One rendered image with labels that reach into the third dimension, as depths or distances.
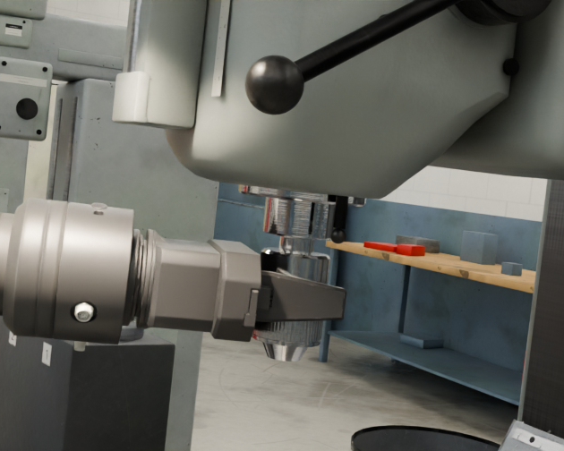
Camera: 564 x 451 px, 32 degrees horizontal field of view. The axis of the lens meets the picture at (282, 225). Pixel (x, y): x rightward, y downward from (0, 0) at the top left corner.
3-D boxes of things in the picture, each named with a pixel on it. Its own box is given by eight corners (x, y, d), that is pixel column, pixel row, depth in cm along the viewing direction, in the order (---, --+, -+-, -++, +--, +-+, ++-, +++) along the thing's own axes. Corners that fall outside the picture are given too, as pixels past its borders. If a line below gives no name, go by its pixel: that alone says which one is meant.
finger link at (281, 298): (339, 327, 63) (246, 319, 62) (346, 279, 63) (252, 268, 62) (345, 332, 62) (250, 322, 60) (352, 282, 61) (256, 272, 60)
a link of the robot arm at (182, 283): (269, 227, 58) (65, 204, 56) (249, 386, 58) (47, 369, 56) (240, 215, 70) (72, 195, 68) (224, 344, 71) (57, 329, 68)
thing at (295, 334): (320, 338, 67) (329, 267, 67) (320, 350, 63) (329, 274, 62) (254, 330, 68) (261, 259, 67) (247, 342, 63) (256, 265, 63)
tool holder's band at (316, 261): (329, 267, 67) (330, 252, 67) (329, 274, 62) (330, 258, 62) (261, 259, 67) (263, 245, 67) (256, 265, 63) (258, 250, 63)
